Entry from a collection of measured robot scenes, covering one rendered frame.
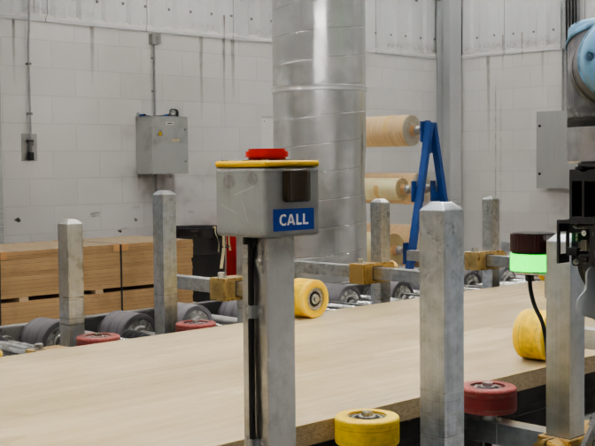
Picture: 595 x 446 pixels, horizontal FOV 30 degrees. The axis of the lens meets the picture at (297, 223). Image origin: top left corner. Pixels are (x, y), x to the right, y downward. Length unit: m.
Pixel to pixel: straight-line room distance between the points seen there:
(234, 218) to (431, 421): 0.36
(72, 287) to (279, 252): 1.20
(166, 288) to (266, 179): 1.35
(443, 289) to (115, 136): 8.51
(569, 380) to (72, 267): 1.09
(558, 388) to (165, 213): 1.11
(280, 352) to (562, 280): 0.50
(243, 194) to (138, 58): 8.84
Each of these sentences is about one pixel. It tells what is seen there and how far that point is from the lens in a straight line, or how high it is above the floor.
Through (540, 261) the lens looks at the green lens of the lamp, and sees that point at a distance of 1.43.
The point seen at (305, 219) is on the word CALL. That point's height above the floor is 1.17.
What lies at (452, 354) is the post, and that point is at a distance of 1.23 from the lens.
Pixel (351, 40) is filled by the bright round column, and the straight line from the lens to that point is 5.55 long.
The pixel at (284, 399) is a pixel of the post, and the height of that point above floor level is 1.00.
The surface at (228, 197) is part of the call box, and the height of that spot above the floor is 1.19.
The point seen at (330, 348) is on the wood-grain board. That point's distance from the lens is 1.91.
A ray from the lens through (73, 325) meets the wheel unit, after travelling 2.20.
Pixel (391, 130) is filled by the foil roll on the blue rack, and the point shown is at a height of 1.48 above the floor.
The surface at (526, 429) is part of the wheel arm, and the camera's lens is 1.53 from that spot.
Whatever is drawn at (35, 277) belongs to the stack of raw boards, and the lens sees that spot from 7.74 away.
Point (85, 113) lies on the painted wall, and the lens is 9.48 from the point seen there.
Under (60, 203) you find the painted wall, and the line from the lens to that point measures 9.34.
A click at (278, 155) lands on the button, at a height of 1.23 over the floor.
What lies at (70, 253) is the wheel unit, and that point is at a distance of 2.18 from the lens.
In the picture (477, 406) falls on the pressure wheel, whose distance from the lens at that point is 1.54.
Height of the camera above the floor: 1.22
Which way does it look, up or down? 3 degrees down
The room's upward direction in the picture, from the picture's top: 1 degrees counter-clockwise
